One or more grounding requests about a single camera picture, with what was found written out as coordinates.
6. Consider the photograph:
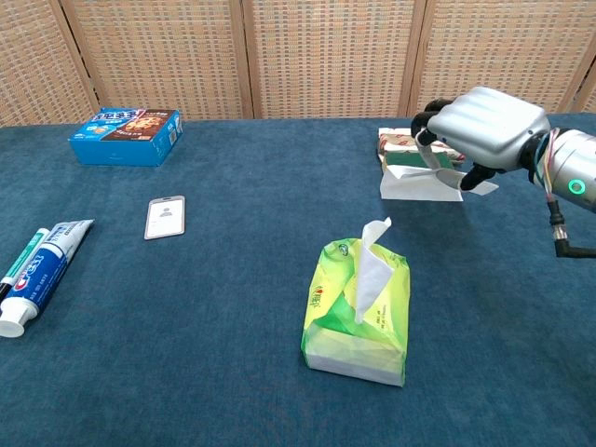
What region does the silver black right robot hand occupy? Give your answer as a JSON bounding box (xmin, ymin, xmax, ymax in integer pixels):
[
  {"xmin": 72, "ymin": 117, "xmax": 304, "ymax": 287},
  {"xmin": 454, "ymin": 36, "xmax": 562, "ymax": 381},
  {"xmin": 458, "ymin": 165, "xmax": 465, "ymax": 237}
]
[{"xmin": 410, "ymin": 86, "xmax": 551, "ymax": 193}]

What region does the blue white toothpaste tube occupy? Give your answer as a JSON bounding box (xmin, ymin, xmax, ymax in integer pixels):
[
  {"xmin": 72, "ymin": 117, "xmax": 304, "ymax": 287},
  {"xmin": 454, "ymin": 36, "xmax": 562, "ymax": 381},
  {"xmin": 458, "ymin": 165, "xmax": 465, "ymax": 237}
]
[{"xmin": 0, "ymin": 218, "xmax": 96, "ymax": 339}]

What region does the woven bamboo screen panel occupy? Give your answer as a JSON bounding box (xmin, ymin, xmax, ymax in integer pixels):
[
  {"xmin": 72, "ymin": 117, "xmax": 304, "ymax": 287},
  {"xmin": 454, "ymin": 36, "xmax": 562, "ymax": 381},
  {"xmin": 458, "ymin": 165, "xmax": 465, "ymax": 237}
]
[
  {"xmin": 570, "ymin": 60, "xmax": 596, "ymax": 114},
  {"xmin": 230, "ymin": 0, "xmax": 427, "ymax": 120},
  {"xmin": 0, "ymin": 0, "xmax": 102, "ymax": 129},
  {"xmin": 400, "ymin": 0, "xmax": 596, "ymax": 117},
  {"xmin": 48, "ymin": 0, "xmax": 255, "ymax": 123}
]

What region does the coloured wrist wire bundle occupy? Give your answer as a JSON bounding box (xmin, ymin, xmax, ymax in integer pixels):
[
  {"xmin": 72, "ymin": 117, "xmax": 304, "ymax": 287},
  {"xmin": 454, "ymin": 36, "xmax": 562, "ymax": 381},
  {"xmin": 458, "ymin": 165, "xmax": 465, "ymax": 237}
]
[{"xmin": 534, "ymin": 129, "xmax": 561, "ymax": 206}]

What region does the blue cookie box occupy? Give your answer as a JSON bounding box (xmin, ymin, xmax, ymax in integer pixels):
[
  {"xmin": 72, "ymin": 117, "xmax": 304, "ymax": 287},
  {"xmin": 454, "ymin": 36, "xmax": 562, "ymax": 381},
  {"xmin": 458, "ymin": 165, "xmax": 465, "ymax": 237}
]
[{"xmin": 69, "ymin": 108, "xmax": 183, "ymax": 168}]

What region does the green plastic tissue pack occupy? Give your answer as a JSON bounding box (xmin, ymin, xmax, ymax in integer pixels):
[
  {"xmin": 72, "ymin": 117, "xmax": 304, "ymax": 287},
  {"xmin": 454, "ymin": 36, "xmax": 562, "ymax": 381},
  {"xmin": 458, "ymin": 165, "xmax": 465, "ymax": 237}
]
[{"xmin": 301, "ymin": 237, "xmax": 411, "ymax": 387}]

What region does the white card holder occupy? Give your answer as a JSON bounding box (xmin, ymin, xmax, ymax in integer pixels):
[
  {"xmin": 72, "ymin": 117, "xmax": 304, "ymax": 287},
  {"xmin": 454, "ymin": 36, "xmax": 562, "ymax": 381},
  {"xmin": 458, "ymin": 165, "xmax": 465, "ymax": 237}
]
[{"xmin": 143, "ymin": 195, "xmax": 186, "ymax": 241}]

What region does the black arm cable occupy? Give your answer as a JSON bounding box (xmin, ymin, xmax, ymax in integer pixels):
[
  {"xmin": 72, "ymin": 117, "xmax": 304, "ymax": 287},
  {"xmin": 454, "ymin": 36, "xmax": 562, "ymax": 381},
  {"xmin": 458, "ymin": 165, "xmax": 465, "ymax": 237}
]
[{"xmin": 547, "ymin": 197, "xmax": 596, "ymax": 260}]

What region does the green white marker pen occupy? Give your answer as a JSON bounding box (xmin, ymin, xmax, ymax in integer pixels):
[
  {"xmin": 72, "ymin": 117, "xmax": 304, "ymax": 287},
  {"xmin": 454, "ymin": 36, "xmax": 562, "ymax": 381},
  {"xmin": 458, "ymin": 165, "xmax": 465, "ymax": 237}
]
[{"xmin": 0, "ymin": 227, "xmax": 51, "ymax": 304}]

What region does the white tissue sheet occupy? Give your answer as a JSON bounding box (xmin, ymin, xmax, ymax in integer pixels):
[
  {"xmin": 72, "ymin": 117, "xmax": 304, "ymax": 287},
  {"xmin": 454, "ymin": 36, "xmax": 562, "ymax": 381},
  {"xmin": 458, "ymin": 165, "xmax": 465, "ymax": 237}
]
[
  {"xmin": 379, "ymin": 165, "xmax": 500, "ymax": 204},
  {"xmin": 354, "ymin": 216, "xmax": 393, "ymax": 325}
]

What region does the red white patterned box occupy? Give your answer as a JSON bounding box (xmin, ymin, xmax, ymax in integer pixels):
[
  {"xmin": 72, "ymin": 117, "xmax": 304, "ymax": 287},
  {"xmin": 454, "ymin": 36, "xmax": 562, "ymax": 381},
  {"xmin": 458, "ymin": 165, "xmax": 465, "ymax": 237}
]
[{"xmin": 374, "ymin": 127, "xmax": 467, "ymax": 165}]

